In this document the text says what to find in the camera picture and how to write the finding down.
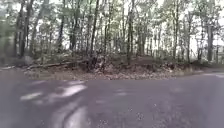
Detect grey asphalt road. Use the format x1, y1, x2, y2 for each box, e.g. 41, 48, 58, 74
0, 69, 224, 128

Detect wood of trees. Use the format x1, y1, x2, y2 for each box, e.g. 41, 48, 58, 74
0, 0, 224, 68

